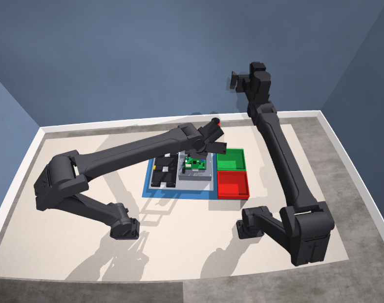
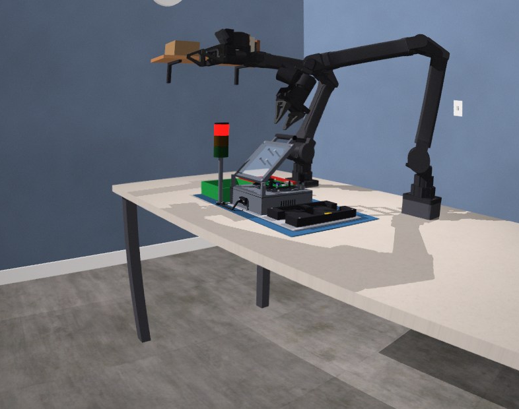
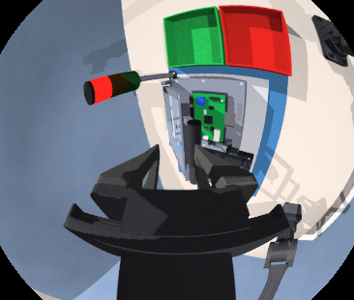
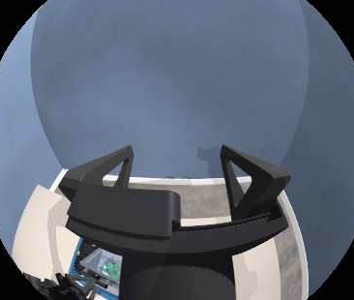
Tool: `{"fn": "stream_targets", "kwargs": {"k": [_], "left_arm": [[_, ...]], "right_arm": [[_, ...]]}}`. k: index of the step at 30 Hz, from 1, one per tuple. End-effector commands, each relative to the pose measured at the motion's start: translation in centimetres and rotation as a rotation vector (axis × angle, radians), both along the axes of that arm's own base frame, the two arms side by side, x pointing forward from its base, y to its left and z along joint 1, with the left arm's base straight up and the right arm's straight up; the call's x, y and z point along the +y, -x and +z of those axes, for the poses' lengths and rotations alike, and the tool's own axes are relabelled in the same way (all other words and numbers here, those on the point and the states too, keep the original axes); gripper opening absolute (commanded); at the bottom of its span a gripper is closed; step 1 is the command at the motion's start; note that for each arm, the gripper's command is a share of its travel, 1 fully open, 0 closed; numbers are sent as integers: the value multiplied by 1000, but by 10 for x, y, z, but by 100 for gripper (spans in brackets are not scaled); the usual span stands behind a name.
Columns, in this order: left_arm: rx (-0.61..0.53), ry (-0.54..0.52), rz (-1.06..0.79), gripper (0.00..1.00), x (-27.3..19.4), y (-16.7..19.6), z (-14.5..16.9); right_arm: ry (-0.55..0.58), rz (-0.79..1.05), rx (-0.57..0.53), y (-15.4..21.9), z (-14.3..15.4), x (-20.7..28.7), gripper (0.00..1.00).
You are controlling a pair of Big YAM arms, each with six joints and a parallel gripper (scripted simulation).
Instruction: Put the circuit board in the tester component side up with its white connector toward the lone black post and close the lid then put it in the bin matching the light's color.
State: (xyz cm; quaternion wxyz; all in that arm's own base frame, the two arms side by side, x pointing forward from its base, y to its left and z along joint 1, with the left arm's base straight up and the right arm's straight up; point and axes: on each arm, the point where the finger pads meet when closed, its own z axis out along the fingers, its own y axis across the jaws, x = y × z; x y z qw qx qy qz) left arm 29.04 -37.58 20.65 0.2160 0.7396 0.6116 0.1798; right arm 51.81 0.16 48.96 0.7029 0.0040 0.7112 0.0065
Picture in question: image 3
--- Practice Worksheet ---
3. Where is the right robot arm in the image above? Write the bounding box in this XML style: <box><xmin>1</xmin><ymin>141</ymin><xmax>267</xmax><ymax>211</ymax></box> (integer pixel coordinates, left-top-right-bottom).
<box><xmin>312</xmin><ymin>15</ymin><xmax>354</xmax><ymax>67</ymax></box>

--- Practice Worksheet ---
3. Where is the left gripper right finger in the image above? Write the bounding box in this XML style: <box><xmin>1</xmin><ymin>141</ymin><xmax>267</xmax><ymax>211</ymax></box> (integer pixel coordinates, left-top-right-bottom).
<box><xmin>193</xmin><ymin>143</ymin><xmax>258</xmax><ymax>202</ymax></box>

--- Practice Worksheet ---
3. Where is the red bin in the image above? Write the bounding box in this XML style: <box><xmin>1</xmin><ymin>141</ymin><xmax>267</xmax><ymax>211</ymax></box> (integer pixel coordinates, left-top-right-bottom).
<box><xmin>219</xmin><ymin>5</ymin><xmax>291</xmax><ymax>76</ymax></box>

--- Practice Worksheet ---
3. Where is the green circuit board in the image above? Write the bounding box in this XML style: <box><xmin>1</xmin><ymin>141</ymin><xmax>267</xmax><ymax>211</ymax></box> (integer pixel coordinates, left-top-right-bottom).
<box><xmin>193</xmin><ymin>94</ymin><xmax>226</xmax><ymax>142</ymax></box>

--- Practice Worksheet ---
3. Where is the green bin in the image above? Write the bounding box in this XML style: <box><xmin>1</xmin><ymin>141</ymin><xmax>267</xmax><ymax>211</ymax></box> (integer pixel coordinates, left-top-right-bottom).
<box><xmin>162</xmin><ymin>6</ymin><xmax>227</xmax><ymax>68</ymax></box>

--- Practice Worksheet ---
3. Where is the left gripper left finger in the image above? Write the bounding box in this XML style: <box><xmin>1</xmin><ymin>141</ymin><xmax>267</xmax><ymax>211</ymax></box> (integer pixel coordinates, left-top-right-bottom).
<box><xmin>95</xmin><ymin>145</ymin><xmax>161</xmax><ymax>190</ymax></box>

